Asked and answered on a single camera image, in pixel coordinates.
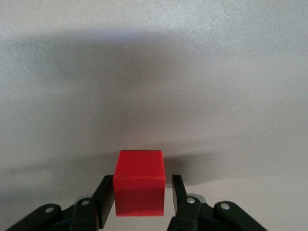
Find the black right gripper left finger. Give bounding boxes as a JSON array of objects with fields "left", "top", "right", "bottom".
[{"left": 4, "top": 175, "right": 115, "bottom": 231}]

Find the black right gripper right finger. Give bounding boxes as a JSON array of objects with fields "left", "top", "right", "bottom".
[{"left": 167, "top": 175, "right": 268, "bottom": 231}]

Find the red cube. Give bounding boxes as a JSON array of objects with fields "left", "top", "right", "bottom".
[{"left": 113, "top": 150, "right": 166, "bottom": 217}]

